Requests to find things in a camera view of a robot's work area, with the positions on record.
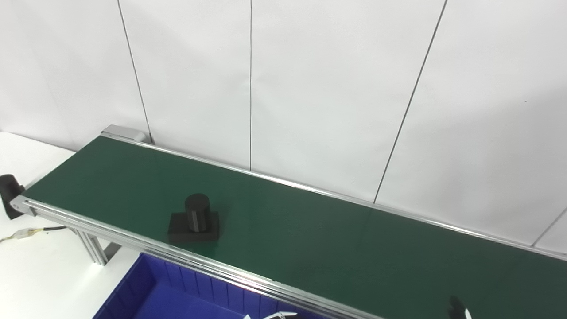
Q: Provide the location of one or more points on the blue plastic bin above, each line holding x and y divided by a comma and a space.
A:
177, 301

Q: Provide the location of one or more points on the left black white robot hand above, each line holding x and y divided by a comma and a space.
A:
279, 314

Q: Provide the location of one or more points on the aluminium conveyor leg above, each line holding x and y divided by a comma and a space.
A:
95, 248

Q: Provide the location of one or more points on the black conveyor motor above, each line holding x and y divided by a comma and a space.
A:
9, 195

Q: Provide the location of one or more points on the black cylinder part square base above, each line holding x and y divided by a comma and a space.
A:
195, 221

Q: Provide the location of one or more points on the green conveyor belt aluminium frame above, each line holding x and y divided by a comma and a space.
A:
332, 235

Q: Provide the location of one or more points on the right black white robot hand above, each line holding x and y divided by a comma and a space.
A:
457, 310

